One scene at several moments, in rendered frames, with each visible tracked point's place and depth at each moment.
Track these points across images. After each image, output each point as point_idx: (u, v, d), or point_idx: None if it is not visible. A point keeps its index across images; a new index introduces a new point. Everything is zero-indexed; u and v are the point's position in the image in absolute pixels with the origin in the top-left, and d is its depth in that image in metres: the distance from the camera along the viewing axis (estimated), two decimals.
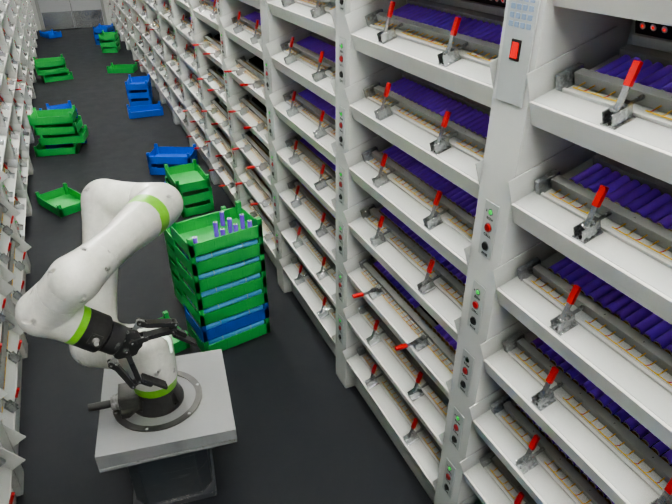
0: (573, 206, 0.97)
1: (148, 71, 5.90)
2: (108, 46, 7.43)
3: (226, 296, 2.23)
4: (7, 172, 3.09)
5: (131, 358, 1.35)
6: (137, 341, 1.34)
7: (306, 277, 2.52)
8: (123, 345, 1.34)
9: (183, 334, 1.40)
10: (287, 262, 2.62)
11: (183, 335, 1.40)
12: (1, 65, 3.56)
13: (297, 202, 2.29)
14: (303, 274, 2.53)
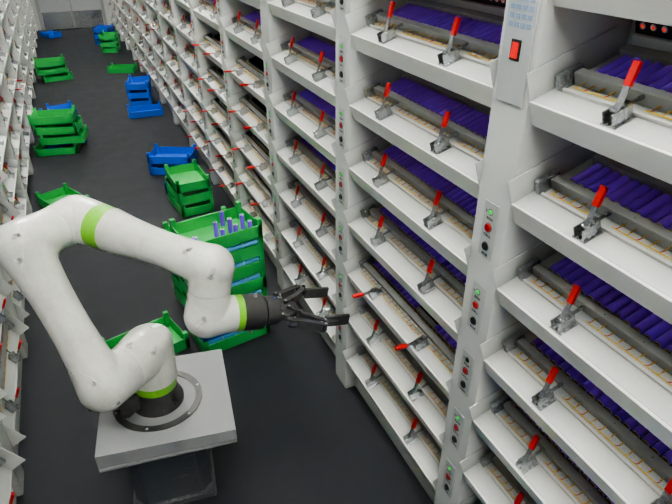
0: (573, 206, 0.97)
1: (148, 71, 5.90)
2: (108, 46, 7.43)
3: None
4: (7, 172, 3.09)
5: None
6: (291, 318, 1.45)
7: (306, 277, 2.52)
8: None
9: (334, 324, 1.44)
10: (287, 262, 2.62)
11: (334, 324, 1.45)
12: (1, 65, 3.56)
13: (297, 202, 2.29)
14: (303, 274, 2.53)
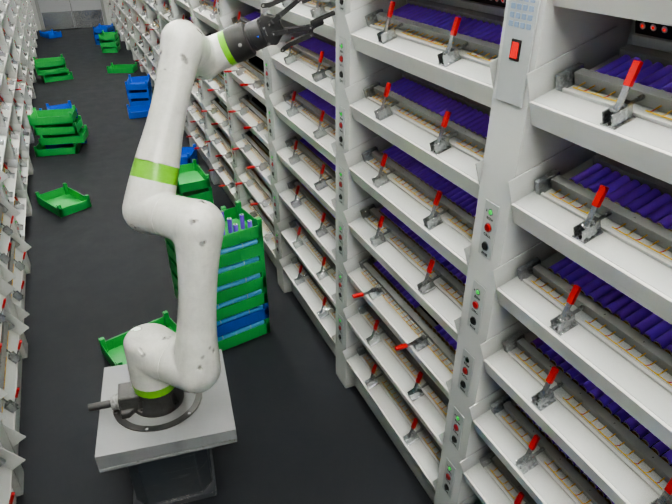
0: (573, 206, 0.97)
1: (148, 71, 5.90)
2: (108, 46, 7.43)
3: (226, 296, 2.23)
4: (7, 172, 3.09)
5: None
6: None
7: (306, 277, 2.52)
8: (267, 28, 1.51)
9: (320, 22, 1.50)
10: (287, 262, 2.62)
11: (320, 21, 1.50)
12: (1, 65, 3.56)
13: (297, 202, 2.29)
14: (303, 274, 2.53)
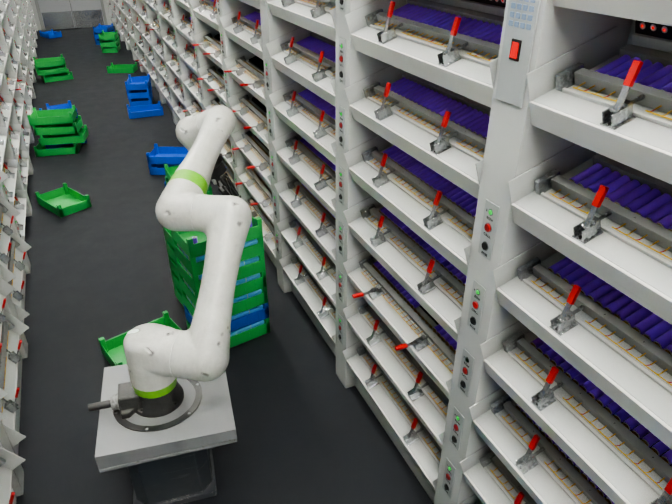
0: (573, 206, 0.97)
1: (148, 71, 5.90)
2: (108, 46, 7.43)
3: None
4: (7, 172, 3.09)
5: None
6: (219, 186, 2.08)
7: (306, 277, 2.52)
8: None
9: None
10: (287, 262, 2.62)
11: None
12: (1, 65, 3.56)
13: (297, 202, 2.29)
14: (303, 274, 2.53)
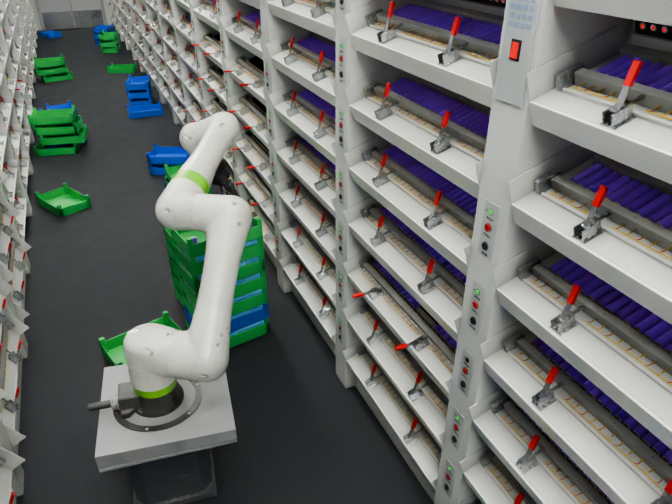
0: (573, 206, 0.97)
1: (148, 71, 5.90)
2: (108, 46, 7.43)
3: None
4: (7, 172, 3.09)
5: None
6: (222, 192, 2.09)
7: (306, 277, 2.52)
8: None
9: None
10: (287, 262, 2.62)
11: None
12: (1, 65, 3.56)
13: (297, 202, 2.29)
14: (303, 274, 2.53)
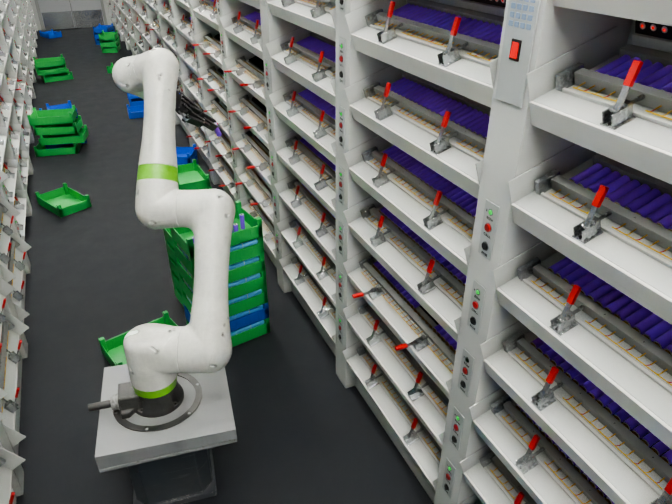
0: (573, 206, 0.97)
1: None
2: (108, 46, 7.43)
3: None
4: (7, 172, 3.09)
5: None
6: None
7: (306, 277, 2.52)
8: None
9: (205, 126, 2.02)
10: (287, 262, 2.62)
11: (205, 125, 2.02)
12: (1, 65, 3.56)
13: (297, 202, 2.29)
14: (303, 274, 2.53)
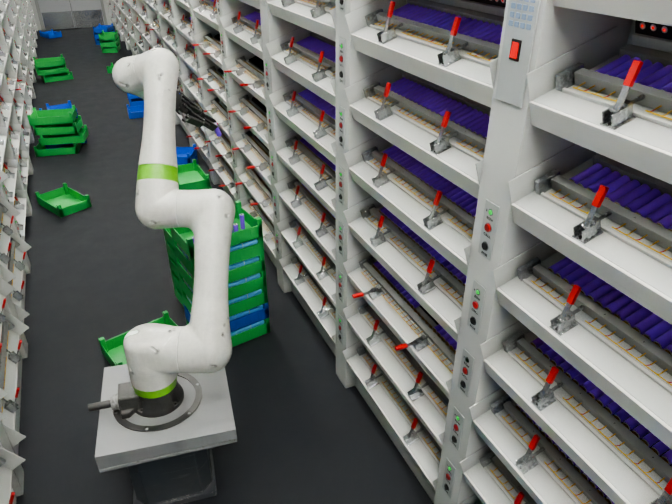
0: (573, 206, 0.97)
1: None
2: (108, 46, 7.43)
3: None
4: (7, 172, 3.09)
5: None
6: None
7: (306, 277, 2.52)
8: None
9: (205, 126, 2.02)
10: (287, 262, 2.62)
11: (205, 125, 2.02)
12: (1, 65, 3.56)
13: (297, 202, 2.29)
14: (303, 274, 2.53)
